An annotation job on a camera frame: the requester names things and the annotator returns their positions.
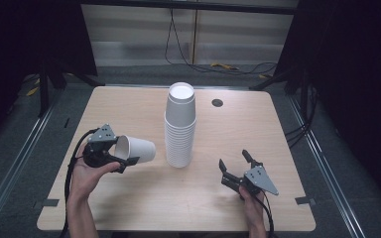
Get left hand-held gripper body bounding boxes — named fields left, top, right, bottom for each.
left=81, top=123, right=119, bottom=169

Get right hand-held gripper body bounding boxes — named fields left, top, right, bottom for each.
left=240, top=165, right=280, bottom=196

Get single white paper cup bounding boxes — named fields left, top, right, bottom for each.
left=113, top=134, right=158, bottom=165

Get stack of white paper cups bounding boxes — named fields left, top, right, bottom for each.
left=163, top=81, right=198, bottom=170

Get person's right hand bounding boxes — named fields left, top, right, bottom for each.
left=238, top=184, right=269, bottom=228

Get person's left hand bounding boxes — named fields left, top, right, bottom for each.
left=69, top=144, right=122, bottom=200

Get grey tape strip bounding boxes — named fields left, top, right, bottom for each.
left=294, top=195, right=318, bottom=206
left=41, top=198, right=61, bottom=208

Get black metal stand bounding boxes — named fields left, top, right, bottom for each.
left=249, top=65, right=313, bottom=112
left=37, top=59, right=106, bottom=119

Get black curtain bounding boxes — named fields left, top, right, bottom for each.
left=273, top=0, right=381, bottom=216
left=0, top=0, right=99, bottom=150

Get black overhead beam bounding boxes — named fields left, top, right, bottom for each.
left=78, top=0, right=300, bottom=16

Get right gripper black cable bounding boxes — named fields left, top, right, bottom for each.
left=256, top=190, right=276, bottom=238

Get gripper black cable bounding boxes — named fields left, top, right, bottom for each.
left=59, top=127, right=99, bottom=238
left=256, top=190, right=276, bottom=238

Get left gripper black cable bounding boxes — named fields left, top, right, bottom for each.
left=59, top=127, right=99, bottom=238

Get bundle of black cables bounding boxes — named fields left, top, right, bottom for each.
left=284, top=83, right=319, bottom=151

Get metal floor rail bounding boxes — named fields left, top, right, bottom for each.
left=287, top=94, right=369, bottom=238
left=0, top=87, right=65, bottom=230

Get black floor cable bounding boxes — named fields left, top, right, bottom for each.
left=191, top=60, right=279, bottom=76

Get black hanging wall cable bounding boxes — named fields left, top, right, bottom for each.
left=164, top=8, right=212, bottom=72

